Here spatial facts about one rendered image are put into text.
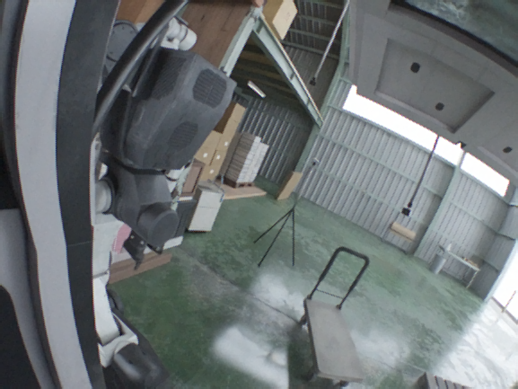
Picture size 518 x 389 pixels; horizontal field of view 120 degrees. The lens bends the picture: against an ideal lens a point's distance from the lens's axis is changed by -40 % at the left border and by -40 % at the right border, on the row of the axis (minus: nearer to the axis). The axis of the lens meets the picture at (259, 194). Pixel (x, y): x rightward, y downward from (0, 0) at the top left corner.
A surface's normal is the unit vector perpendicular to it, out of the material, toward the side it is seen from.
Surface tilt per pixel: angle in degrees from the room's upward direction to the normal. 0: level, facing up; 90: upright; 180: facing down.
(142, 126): 90
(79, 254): 90
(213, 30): 90
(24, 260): 91
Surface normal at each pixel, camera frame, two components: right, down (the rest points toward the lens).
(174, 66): -0.35, 0.05
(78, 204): 0.80, 0.52
